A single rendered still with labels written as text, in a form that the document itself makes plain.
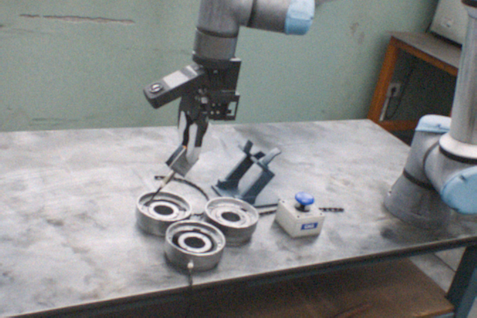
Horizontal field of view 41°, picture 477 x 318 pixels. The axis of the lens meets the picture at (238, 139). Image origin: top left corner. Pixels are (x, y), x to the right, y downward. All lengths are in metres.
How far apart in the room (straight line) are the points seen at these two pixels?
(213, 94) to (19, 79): 1.67
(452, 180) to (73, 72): 1.85
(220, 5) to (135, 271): 0.47
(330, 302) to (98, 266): 0.66
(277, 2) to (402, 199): 0.58
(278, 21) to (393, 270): 0.88
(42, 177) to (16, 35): 1.37
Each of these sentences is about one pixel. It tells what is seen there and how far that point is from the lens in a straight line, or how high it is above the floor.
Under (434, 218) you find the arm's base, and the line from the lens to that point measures 1.45.
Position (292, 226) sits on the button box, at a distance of 1.25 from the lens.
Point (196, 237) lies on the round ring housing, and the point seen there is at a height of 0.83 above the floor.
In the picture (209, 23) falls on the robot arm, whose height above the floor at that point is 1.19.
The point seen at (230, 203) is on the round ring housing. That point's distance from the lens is 1.27.
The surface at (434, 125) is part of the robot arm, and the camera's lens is 1.39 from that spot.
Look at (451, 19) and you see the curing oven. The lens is 3.45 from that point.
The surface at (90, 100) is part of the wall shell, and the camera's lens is 2.82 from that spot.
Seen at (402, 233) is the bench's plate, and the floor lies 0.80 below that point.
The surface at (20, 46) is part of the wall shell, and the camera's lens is 2.67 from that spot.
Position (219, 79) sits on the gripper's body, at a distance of 1.14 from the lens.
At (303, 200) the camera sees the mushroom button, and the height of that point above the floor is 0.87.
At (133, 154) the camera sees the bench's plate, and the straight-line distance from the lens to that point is 1.46.
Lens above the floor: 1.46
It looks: 24 degrees down
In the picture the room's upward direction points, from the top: 12 degrees clockwise
